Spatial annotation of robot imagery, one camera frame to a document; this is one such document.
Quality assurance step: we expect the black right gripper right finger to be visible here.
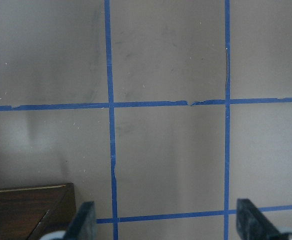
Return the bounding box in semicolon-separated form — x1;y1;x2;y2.
236;198;281;240

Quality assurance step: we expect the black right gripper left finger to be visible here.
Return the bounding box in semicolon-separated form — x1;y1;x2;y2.
64;201;96;240

